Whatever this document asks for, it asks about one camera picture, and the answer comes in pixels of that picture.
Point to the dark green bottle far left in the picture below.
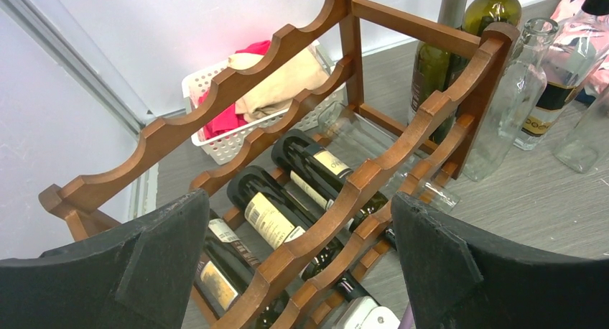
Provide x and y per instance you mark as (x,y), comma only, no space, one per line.
(431,63)

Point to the dark green bottle far back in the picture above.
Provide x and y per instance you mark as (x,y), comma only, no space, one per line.
(477,17)

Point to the clear bottle with dark cap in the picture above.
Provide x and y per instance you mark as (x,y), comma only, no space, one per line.
(578,50)

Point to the small clear glass bottle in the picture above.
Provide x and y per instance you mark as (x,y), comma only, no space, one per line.
(522,84)

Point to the wooden wine rack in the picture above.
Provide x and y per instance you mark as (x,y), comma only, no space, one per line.
(78,202)

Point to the pink shark print cloth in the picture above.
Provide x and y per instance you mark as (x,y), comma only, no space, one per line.
(598,81)

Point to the dark bottle brown label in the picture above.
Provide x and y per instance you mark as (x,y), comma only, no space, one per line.
(226,266)

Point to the beige folded cloth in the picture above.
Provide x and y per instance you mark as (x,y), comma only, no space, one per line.
(275,92)

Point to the dark green bottle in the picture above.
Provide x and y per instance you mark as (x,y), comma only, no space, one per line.
(477,17)
(431,63)

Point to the aluminium corner post left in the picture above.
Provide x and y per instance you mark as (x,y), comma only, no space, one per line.
(65,108)

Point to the white plastic basket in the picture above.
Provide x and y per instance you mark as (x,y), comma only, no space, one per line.
(224,147)

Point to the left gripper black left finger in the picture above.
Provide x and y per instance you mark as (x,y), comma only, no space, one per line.
(136,275)

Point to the dark bottle cream label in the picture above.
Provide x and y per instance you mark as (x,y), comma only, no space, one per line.
(279,218)

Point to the dark bottle white label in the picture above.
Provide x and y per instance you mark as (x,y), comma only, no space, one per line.
(317,171)

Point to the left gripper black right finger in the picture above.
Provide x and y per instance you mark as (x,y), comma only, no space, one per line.
(460,276)

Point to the red cloth in basket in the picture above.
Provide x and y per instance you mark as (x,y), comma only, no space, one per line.
(229,120)

